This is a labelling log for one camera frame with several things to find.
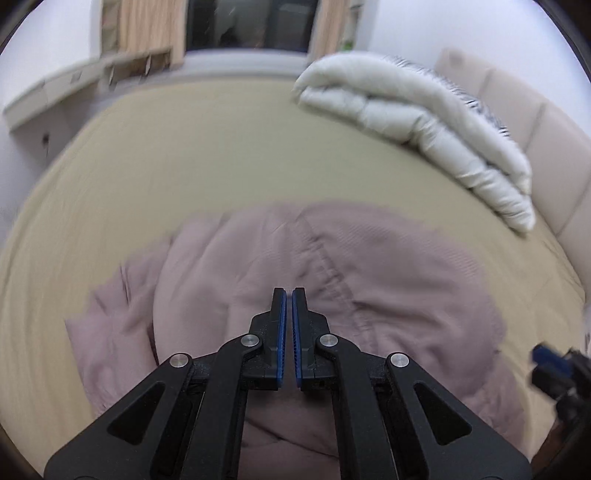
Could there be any beige bed sheet mattress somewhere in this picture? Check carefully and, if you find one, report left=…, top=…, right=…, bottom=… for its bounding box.
left=1, top=79, right=585, bottom=471

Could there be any right beige curtain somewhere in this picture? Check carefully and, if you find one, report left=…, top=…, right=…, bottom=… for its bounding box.
left=308, top=0, right=353, bottom=61

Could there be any dark glass window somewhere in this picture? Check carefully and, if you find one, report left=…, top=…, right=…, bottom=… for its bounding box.
left=185, top=0, right=318, bottom=53

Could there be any white wall-mounted desk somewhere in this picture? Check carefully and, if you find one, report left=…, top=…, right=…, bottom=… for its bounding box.
left=2, top=47, right=172, bottom=132

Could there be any beige curtain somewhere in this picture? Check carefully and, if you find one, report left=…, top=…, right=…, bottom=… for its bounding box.
left=308, top=0, right=353, bottom=61
left=118, top=0, right=187, bottom=68

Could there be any folded white duvet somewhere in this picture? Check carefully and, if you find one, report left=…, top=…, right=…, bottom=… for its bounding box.
left=294, top=51, right=536, bottom=234

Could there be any beige padded headboard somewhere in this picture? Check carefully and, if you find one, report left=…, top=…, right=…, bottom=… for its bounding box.
left=436, top=48, right=591, bottom=291

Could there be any left beige curtain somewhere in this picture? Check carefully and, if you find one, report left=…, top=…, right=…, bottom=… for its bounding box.
left=118, top=0, right=187, bottom=68

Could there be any mauve hooded down coat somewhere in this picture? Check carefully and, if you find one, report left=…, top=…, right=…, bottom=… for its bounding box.
left=67, top=202, right=524, bottom=479

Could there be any zebra striped pillow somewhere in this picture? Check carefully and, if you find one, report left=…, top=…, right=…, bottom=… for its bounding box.
left=378, top=55, right=512, bottom=139

